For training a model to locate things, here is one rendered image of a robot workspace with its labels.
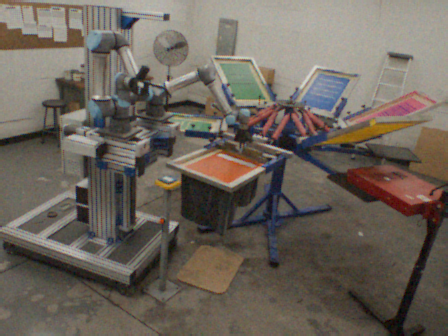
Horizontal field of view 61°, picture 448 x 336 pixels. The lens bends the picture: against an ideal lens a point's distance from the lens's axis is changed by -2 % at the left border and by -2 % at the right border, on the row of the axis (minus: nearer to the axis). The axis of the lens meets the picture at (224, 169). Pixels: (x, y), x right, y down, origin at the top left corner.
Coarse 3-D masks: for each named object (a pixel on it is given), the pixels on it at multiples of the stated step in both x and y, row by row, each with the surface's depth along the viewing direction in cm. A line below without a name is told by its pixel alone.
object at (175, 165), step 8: (200, 152) 315; (208, 152) 325; (176, 160) 293; (184, 160) 300; (176, 168) 283; (184, 168) 281; (264, 168) 297; (192, 176) 276; (200, 176) 272; (208, 176) 272; (248, 176) 280; (256, 176) 288; (216, 184) 266; (224, 184) 263; (232, 184) 264; (240, 184) 269
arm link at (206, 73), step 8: (200, 72) 289; (208, 72) 286; (208, 80) 286; (208, 88) 291; (216, 88) 289; (216, 96) 291; (224, 104) 293; (224, 112) 295; (232, 112) 297; (232, 120) 294
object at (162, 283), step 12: (156, 180) 265; (168, 192) 268; (168, 204) 272; (168, 216) 277; (168, 228) 281; (168, 240) 286; (144, 288) 301; (156, 288) 303; (168, 288) 305; (180, 288) 306
